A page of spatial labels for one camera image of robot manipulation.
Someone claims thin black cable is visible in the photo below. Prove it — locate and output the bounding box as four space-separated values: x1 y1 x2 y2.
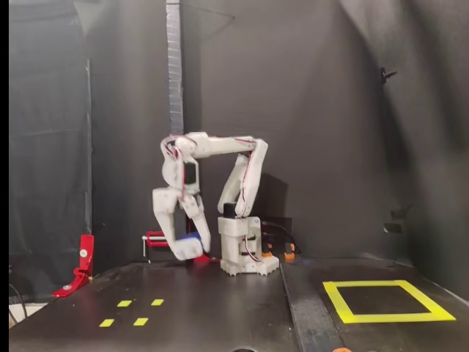
9 282 29 320

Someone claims black mesh curtain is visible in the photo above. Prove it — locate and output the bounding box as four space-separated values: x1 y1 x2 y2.
9 0 92 304

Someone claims tall black post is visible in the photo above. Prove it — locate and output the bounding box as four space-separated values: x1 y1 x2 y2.
164 0 190 265

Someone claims black power cable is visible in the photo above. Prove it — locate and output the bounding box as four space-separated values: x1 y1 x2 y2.
262 216 305 257

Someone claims black flat strip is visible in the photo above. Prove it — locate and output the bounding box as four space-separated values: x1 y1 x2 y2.
280 258 341 352

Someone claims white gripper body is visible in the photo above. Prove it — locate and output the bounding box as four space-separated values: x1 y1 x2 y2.
152 186 202 215

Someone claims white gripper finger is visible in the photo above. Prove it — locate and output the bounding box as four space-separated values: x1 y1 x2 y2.
153 211 177 258
179 195 213 254

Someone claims yellow tape square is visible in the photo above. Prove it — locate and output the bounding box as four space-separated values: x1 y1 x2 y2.
322 280 457 324

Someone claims blue white charger block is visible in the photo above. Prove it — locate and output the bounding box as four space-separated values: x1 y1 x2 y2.
172 231 204 261

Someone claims red screw clamp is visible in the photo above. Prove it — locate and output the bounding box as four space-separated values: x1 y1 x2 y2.
141 230 173 257

